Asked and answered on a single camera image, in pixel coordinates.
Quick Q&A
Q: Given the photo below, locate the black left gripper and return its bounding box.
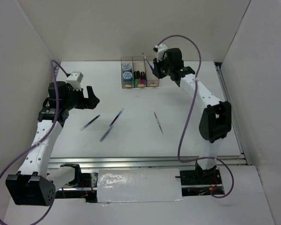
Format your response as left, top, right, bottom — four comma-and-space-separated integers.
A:
63, 84, 100, 111

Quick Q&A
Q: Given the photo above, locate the dark blue gel pen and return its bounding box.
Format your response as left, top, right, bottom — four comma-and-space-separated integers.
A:
110, 108, 124, 127

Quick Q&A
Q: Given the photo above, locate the light blue clear pen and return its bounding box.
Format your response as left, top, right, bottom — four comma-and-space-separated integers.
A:
80, 114, 100, 131

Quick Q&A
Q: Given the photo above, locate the purple capped black highlighter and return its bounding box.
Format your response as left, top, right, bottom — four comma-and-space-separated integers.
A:
140, 71, 147, 86

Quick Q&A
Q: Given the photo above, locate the green capped black highlighter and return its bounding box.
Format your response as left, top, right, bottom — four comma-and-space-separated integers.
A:
133, 71, 140, 87

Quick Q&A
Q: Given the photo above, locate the thin black white pen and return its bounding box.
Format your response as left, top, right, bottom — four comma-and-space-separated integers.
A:
154, 111, 163, 134

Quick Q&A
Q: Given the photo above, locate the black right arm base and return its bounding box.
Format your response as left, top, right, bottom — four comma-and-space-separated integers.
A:
176, 170, 224, 196

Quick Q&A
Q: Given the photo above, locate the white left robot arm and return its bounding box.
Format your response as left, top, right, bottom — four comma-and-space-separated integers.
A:
6, 81, 100, 206

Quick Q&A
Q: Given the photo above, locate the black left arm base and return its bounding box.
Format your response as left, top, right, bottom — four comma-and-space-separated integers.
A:
53, 171, 99, 202

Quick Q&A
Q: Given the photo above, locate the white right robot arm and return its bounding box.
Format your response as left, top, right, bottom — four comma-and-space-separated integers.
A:
153, 44, 232, 184

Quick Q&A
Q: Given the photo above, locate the right clear storage bin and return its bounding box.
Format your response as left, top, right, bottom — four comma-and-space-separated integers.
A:
145, 56, 159, 88

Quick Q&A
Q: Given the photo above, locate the clear storage bin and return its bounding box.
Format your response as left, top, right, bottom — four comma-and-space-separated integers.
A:
145, 56, 159, 88
120, 56, 134, 89
133, 56, 147, 88

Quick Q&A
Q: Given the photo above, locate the middle clear storage bin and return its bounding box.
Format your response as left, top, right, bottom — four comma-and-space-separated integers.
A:
133, 56, 147, 88

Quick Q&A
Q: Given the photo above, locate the left clear storage bin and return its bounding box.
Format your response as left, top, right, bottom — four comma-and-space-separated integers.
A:
120, 56, 134, 89

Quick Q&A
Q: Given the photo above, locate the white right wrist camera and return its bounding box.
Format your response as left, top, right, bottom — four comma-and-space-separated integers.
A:
153, 43, 168, 62

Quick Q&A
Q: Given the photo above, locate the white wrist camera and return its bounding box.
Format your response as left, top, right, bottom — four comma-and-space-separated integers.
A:
153, 43, 168, 62
66, 72, 83, 91

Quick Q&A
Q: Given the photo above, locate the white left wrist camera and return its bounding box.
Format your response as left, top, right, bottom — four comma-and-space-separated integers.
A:
66, 72, 83, 91

